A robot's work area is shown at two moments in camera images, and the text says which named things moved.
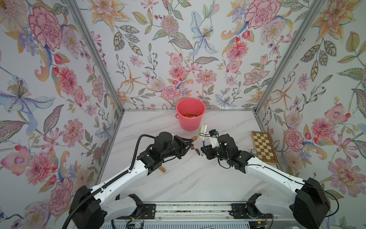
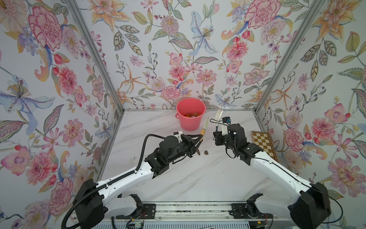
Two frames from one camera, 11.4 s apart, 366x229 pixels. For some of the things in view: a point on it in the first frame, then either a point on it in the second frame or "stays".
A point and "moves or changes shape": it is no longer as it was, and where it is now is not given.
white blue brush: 203,132 -> 218,117
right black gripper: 209,149 -> 219,138
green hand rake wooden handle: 162,169 moves or changes shape
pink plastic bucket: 190,111 stays
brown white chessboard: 265,150 stays
